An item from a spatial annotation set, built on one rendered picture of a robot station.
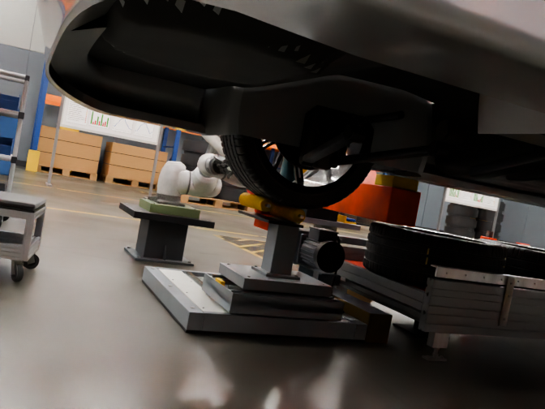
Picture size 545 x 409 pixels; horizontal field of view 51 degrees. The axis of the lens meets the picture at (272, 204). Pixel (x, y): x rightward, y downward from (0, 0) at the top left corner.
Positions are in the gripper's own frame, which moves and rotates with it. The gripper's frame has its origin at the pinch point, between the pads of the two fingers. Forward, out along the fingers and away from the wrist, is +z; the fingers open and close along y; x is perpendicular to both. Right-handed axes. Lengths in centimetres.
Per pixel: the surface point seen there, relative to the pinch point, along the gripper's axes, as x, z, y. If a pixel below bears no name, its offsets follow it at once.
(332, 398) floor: -37, 90, -53
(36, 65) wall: 56, -1085, 158
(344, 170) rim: 33.3, 24.8, -23.4
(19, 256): -92, -25, 17
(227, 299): -38, 30, -33
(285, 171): 22.9, -10.0, -18.9
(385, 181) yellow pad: 51, 20, -42
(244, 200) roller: -4.5, 3.9, -13.6
